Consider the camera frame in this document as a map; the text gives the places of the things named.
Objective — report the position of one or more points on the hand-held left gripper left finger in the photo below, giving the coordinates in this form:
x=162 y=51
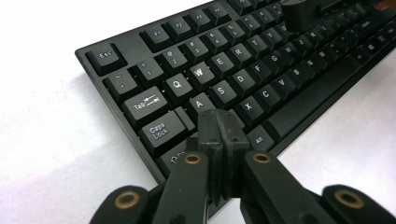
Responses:
x=213 y=140

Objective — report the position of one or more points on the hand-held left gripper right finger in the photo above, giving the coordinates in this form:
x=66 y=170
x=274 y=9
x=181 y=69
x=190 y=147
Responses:
x=233 y=140

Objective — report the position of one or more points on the black computer keyboard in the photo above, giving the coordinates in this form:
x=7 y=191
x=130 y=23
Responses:
x=311 y=96

